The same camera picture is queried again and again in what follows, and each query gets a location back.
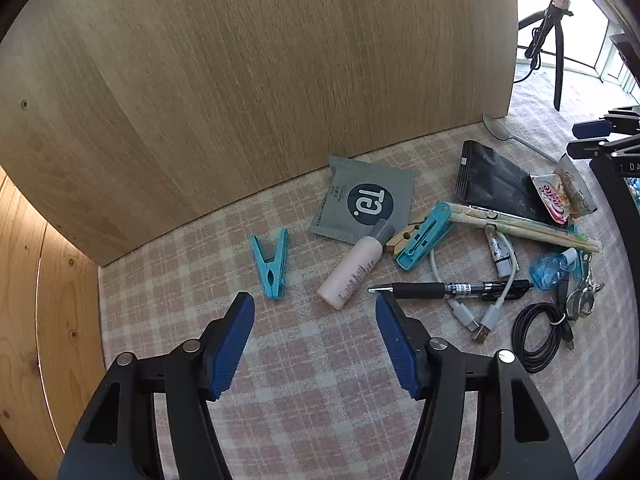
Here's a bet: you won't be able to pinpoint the large teal plastic clip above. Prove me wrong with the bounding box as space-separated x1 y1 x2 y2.
394 201 454 272

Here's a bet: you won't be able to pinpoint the white charging cable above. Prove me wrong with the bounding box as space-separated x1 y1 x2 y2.
430 247 519 346

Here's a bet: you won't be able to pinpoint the red white snack packet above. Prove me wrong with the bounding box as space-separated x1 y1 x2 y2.
530 172 572 226

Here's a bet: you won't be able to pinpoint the wrapped wooden chopsticks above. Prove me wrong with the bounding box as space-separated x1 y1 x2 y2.
445 201 604 254

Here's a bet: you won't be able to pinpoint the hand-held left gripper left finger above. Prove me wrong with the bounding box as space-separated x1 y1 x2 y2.
57 291 256 480

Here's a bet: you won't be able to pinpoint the wooden clothespin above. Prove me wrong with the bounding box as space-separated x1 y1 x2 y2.
385 220 427 256

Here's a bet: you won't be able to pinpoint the small teal plastic clothespin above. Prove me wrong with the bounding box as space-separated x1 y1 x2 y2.
249 227 291 301

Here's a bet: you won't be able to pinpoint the pink lotion bottle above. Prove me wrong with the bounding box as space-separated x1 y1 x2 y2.
318 219 396 310

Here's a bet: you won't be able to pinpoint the clear blue plastic packet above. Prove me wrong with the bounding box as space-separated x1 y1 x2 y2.
530 249 586 291

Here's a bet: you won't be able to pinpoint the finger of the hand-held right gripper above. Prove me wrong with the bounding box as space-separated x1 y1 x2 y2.
572 106 640 139
566 135 640 162

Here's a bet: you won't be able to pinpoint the silver snack packet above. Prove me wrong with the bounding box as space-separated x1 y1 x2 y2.
557 154 599 219

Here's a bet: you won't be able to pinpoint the grey foil sachet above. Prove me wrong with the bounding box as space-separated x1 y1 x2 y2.
308 156 420 244

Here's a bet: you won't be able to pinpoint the metal spoon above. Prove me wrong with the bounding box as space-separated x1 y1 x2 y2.
481 113 559 164

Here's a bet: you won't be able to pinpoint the black tripod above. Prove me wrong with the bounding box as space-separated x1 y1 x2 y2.
517 0 574 112

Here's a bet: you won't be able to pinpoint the black usb cable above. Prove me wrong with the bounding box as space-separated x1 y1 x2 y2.
512 300 576 374

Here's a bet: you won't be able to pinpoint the black tripod cable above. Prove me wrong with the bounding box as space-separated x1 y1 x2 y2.
514 25 546 85

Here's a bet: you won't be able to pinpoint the upright wooden board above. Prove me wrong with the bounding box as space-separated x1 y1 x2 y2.
0 0 519 267

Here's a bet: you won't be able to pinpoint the white patterned lighter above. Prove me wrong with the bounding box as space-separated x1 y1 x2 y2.
482 225 521 279

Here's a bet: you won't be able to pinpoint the black ballpoint pen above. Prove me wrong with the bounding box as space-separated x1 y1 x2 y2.
367 280 535 302

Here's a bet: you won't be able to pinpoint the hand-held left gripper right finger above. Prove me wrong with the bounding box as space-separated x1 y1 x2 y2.
375 292 579 480

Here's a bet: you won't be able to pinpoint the plaid cloth covered desktop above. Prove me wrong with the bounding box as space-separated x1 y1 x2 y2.
97 75 640 480

